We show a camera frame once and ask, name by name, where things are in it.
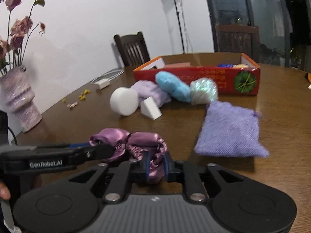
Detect light blue plush toy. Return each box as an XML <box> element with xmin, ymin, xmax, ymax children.
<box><xmin>155</xmin><ymin>71</ymin><xmax>191</xmax><ymax>103</ymax></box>

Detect blue white tissue pack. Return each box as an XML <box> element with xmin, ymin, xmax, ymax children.
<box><xmin>217</xmin><ymin>64</ymin><xmax>235</xmax><ymax>68</ymax></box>

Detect red orange cardboard box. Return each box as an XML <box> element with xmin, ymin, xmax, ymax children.
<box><xmin>133</xmin><ymin>52</ymin><xmax>260</xmax><ymax>96</ymax></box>

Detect white yellow plush sheep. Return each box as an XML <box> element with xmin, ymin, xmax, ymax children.
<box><xmin>232</xmin><ymin>64</ymin><xmax>249</xmax><ymax>69</ymax></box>

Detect purple satin scrunchie cloth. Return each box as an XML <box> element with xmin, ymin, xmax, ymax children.
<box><xmin>89</xmin><ymin>128</ymin><xmax>167</xmax><ymax>183</ymax></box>

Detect sliding glass door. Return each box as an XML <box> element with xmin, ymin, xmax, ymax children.
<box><xmin>201</xmin><ymin>0</ymin><xmax>311</xmax><ymax>67</ymax></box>

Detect dark wooden chair right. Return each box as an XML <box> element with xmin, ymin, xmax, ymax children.
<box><xmin>215</xmin><ymin>24</ymin><xmax>260</xmax><ymax>62</ymax></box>

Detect pink layered sponge block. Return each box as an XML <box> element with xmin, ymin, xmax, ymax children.
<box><xmin>163</xmin><ymin>62</ymin><xmax>191</xmax><ymax>69</ymax></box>

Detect iridescent plastic bag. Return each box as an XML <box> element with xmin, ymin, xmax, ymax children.
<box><xmin>190</xmin><ymin>77</ymin><xmax>218</xmax><ymax>105</ymax></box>

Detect pink paper scrap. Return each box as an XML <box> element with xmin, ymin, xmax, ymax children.
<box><xmin>67</xmin><ymin>102</ymin><xmax>79</xmax><ymax>109</ymax></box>

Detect white foam cylinder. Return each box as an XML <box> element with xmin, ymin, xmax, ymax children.
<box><xmin>110</xmin><ymin>87</ymin><xmax>139</xmax><ymax>116</ymax></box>

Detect dark wooden chair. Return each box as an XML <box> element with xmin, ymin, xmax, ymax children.
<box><xmin>113</xmin><ymin>32</ymin><xmax>150</xmax><ymax>67</ymax></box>
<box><xmin>215</xmin><ymin>24</ymin><xmax>260</xmax><ymax>62</ymax></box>

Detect dark wooden chair left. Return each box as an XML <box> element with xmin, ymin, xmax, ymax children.
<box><xmin>113</xmin><ymin>32</ymin><xmax>150</xmax><ymax>67</ymax></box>

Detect white charger with cable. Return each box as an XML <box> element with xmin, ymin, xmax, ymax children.
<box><xmin>90</xmin><ymin>68</ymin><xmax>124</xmax><ymax>90</ymax></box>

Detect person left hand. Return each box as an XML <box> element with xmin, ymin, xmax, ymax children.
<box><xmin>0</xmin><ymin>182</ymin><xmax>10</xmax><ymax>200</ymax></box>

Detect lavender knit pouch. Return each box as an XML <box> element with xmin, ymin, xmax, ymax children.
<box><xmin>195</xmin><ymin>101</ymin><xmax>269</xmax><ymax>158</ymax></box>

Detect yellow crumbs on table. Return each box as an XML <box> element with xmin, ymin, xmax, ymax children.
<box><xmin>61</xmin><ymin>89</ymin><xmax>91</xmax><ymax>103</ymax></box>

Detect white foam wedge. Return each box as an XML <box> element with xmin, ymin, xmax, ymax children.
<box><xmin>140</xmin><ymin>97</ymin><xmax>162</xmax><ymax>120</ymax></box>

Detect dried pink rose bouquet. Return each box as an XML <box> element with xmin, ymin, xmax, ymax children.
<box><xmin>1</xmin><ymin>0</ymin><xmax>46</xmax><ymax>77</ymax></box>

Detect pink ceramic vase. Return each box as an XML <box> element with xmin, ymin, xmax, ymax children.
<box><xmin>1</xmin><ymin>67</ymin><xmax>42</xmax><ymax>133</ymax></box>

